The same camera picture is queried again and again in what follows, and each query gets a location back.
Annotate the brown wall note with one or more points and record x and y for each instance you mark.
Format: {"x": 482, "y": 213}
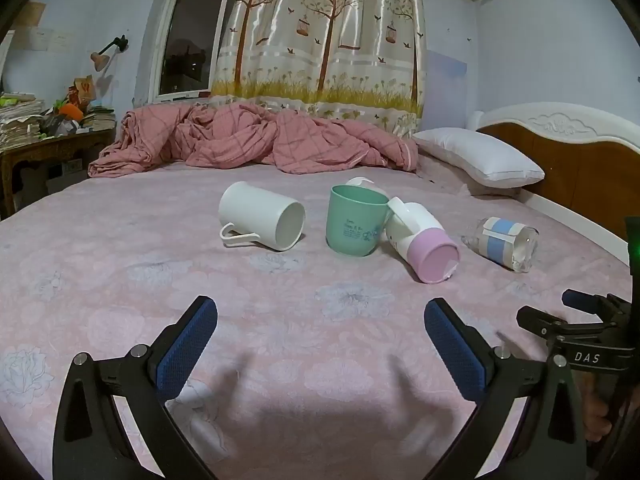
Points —
{"x": 29, "y": 15}

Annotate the glass cup with blue band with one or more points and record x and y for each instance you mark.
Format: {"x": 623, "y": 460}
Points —
{"x": 500, "y": 242}

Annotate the orange toy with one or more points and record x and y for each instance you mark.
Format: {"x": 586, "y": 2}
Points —
{"x": 71, "y": 110}

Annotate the stack of papers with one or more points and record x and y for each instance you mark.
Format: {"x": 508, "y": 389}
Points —
{"x": 20, "y": 120}

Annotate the small white cup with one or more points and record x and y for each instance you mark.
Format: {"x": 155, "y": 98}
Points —
{"x": 367, "y": 183}

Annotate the white mug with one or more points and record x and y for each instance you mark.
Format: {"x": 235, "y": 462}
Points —
{"x": 250, "y": 210}

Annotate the wooden desk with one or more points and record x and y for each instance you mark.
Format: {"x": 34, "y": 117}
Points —
{"x": 55, "y": 142}

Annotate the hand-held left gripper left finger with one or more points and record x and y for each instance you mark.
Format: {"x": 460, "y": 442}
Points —
{"x": 187, "y": 347}

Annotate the stack of books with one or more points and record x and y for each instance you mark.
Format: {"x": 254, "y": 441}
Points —
{"x": 100, "y": 119}

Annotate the tree print curtain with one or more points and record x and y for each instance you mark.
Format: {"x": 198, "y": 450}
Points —
{"x": 320, "y": 40}

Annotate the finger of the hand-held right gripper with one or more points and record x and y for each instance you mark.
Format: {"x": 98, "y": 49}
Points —
{"x": 545, "y": 322}
{"x": 582, "y": 300}

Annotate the black plastic bag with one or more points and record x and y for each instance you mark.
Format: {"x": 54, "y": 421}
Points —
{"x": 57, "y": 125}

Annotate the pink wall lamp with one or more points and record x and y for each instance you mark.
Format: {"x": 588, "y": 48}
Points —
{"x": 100, "y": 60}

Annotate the white wall note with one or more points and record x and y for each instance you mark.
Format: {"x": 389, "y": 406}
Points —
{"x": 43, "y": 39}
{"x": 64, "y": 41}

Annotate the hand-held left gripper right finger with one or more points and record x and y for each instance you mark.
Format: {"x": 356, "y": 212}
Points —
{"x": 457, "y": 350}

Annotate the bed with pink floral sheet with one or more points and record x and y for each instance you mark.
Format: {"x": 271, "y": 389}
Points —
{"x": 150, "y": 270}

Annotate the green cup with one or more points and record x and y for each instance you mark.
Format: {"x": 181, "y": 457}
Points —
{"x": 350, "y": 230}

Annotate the white framed window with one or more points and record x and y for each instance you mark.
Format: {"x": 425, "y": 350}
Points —
{"x": 192, "y": 40}

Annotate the person's right hand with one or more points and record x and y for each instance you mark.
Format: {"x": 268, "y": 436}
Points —
{"x": 595, "y": 410}

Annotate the pink checked quilt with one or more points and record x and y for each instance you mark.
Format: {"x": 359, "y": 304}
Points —
{"x": 240, "y": 140}

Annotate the white and brown headboard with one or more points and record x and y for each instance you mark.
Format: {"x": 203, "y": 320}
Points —
{"x": 590, "y": 170}

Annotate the brown paper bag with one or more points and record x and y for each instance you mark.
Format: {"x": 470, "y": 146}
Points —
{"x": 82, "y": 90}

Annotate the pink and white cup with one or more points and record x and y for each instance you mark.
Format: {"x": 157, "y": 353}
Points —
{"x": 430, "y": 255}

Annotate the white pillow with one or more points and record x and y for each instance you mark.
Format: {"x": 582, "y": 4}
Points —
{"x": 475, "y": 157}

